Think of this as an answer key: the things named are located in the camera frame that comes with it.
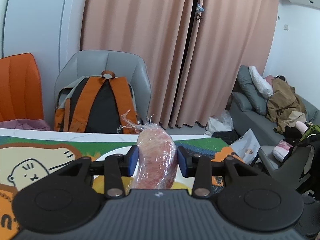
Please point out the grey sofa cushion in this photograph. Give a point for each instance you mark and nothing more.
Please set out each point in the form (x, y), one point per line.
(244, 80)

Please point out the white plastic bag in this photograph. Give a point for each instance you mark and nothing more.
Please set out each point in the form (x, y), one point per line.
(222, 123)

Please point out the orange black backpack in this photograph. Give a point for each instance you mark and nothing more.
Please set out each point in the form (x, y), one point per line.
(96, 104)

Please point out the pink curtain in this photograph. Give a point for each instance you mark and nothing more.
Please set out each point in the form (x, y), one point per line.
(192, 48)

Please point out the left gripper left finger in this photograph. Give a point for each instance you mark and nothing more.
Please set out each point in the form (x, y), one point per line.
(73, 195)

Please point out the orange chair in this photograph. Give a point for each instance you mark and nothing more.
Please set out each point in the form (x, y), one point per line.
(21, 94)

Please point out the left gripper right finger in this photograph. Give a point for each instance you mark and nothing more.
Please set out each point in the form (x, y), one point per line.
(243, 195)

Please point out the grey sofa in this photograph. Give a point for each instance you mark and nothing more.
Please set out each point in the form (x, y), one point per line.
(274, 147)

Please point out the plastic-wrapped pink fruit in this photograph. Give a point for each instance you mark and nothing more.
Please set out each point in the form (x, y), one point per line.
(157, 156)

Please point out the brown jacket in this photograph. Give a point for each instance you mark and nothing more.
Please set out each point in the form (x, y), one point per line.
(285, 107)

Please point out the grey chair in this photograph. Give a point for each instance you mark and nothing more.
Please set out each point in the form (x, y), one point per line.
(93, 62)

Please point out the cartoon cat table mat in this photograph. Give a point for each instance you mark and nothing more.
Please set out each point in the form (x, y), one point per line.
(24, 161)

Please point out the white refrigerator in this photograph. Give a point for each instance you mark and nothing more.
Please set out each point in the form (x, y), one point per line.
(49, 29)

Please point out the white paper bag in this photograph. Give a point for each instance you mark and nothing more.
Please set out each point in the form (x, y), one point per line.
(246, 147)

